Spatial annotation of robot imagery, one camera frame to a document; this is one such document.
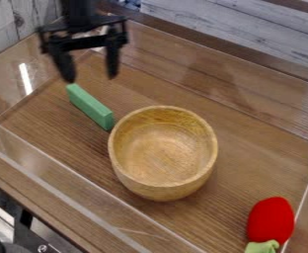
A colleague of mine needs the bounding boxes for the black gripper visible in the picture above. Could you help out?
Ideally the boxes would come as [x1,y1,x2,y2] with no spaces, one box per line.
[38,0,127,83]

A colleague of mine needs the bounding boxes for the green rectangular block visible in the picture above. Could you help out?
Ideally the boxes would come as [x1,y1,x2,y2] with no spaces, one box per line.
[66,84,115,130]

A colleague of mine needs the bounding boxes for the brown wooden bowl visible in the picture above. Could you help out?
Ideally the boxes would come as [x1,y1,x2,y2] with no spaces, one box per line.
[109,106,219,202]

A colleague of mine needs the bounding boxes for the clear acrylic tray walls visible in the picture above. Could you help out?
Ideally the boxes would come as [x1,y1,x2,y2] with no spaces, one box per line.
[0,23,308,253]

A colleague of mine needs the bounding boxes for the black metal table leg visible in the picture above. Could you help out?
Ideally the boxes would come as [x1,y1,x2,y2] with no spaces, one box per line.
[14,210,62,253]

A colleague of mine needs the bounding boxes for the red plush strawberry toy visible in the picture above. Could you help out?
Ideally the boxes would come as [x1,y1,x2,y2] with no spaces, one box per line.
[245,197,296,253]

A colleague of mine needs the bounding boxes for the clear acrylic corner bracket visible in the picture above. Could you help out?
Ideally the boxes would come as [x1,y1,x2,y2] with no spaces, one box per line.
[72,26,114,52]

